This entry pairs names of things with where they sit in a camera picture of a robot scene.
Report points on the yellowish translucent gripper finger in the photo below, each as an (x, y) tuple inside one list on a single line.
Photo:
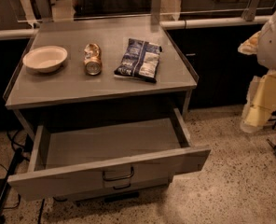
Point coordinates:
[(253, 119)]

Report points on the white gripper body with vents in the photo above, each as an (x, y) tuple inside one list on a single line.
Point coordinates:
[(274, 44)]

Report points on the grey top drawer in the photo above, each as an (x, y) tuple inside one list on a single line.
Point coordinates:
[(77, 161)]

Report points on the grey drawer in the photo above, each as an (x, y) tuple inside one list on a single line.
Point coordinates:
[(113, 191), (77, 161)]

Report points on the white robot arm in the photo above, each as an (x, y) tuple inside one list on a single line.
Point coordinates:
[(263, 45)]

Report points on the grey bottom drawer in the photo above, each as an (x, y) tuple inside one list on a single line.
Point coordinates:
[(113, 191)]

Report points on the grey drawer cabinet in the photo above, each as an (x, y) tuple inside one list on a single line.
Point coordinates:
[(71, 100)]

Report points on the blue chip bag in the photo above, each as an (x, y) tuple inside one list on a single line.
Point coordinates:
[(140, 60)]

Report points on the crushed golden soda can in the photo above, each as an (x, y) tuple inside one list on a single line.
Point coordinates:
[(92, 60)]

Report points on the white paper bowl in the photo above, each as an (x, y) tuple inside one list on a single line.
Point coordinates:
[(45, 59)]

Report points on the black stand pole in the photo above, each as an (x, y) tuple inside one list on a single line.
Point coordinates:
[(4, 186)]

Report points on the white horizontal rail right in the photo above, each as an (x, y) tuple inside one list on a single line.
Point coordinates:
[(205, 23)]

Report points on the white horizontal rail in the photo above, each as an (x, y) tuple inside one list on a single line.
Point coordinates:
[(205, 23), (17, 34)]

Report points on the white horizontal rail left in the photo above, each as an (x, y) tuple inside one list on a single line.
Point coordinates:
[(17, 34)]

